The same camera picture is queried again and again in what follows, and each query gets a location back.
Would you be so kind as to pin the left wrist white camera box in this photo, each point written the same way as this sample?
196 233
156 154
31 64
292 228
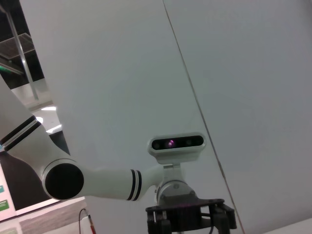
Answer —
175 157

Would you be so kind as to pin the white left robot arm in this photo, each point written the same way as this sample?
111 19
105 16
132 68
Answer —
109 182

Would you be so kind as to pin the grey metal frame pole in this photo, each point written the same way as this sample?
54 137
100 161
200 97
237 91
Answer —
24 61

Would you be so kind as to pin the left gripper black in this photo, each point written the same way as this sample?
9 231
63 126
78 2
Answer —
187 219

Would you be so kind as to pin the green label sticker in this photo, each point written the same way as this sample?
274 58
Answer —
3 205
1 189

